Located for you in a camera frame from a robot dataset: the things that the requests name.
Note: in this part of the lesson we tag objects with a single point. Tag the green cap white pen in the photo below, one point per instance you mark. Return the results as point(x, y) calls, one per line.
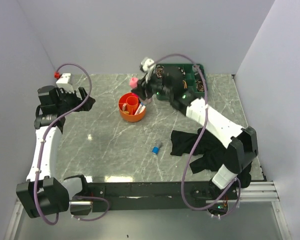
point(141, 108)

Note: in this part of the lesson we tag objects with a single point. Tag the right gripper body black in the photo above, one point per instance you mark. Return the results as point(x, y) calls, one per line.
point(150, 86)

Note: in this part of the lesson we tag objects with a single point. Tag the orange round organizer container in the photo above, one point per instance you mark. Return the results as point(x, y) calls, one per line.
point(132, 102)

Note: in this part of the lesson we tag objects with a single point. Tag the blue white pen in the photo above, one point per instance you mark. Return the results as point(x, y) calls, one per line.
point(137, 111)

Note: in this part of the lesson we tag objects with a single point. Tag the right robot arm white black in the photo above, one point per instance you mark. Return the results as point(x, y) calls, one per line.
point(241, 144)

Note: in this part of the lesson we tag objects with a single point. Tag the green compartment tray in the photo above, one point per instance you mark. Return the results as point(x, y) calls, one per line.
point(191, 77)

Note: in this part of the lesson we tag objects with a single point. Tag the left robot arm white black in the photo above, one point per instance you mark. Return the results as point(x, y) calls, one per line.
point(48, 136)

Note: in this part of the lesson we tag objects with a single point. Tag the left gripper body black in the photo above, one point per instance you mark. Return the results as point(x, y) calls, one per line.
point(67, 100)

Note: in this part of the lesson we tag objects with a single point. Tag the black base beam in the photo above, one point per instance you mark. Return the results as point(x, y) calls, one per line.
point(154, 195)

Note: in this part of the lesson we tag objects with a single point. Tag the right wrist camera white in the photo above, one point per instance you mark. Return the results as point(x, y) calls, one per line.
point(147, 65)

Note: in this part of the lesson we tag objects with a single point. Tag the clear pencil case pink cap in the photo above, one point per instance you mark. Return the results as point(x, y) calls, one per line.
point(135, 79)

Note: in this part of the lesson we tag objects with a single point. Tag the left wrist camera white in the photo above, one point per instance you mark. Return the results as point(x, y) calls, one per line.
point(64, 81)

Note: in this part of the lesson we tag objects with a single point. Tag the aluminium rail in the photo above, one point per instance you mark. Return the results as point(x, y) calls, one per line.
point(260, 192)

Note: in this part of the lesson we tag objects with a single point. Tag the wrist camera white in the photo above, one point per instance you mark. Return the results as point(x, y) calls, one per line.
point(147, 65)
point(64, 81)

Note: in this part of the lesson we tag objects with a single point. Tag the black cloth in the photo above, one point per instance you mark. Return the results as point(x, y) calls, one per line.
point(211, 149)

